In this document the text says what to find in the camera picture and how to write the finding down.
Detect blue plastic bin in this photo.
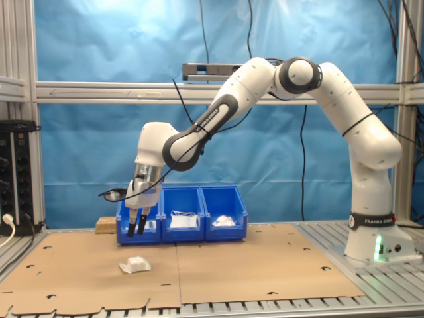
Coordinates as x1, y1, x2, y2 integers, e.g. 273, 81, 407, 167
160, 185, 205, 243
199, 185, 249, 242
115, 185, 164, 246

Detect OSB wooden board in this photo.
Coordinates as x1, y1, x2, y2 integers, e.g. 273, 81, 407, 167
95, 216, 118, 235

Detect light blue surgical mask stack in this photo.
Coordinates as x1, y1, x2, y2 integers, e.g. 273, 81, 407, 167
169, 209, 201, 229

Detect brown cardboard sheet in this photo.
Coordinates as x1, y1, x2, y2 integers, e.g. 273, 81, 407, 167
0, 228, 183, 316
174, 223, 366, 305

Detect black power outlet tower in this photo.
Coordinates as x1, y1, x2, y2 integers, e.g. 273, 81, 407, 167
0, 119, 42, 237

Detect long aluminium frame beam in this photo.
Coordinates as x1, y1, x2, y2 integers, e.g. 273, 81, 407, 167
34, 80, 403, 106

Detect black plug with cable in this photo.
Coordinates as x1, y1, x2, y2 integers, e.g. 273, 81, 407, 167
21, 211, 37, 252

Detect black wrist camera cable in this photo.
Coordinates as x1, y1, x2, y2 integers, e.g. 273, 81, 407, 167
98, 78, 256, 203

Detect white plug with cable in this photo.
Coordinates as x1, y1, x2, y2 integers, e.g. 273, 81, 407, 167
0, 213, 17, 249

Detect short aluminium camera rail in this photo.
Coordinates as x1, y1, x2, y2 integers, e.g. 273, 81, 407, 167
182, 62, 248, 82

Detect black cable on curtain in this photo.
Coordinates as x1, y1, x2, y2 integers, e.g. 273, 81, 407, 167
299, 104, 309, 222
246, 0, 255, 64
198, 0, 211, 83

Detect aluminium frame post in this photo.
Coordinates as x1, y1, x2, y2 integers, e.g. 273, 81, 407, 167
0, 0, 46, 229
394, 0, 419, 221

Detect black cable bundle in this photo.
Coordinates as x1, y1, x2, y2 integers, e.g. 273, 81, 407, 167
376, 0, 424, 229

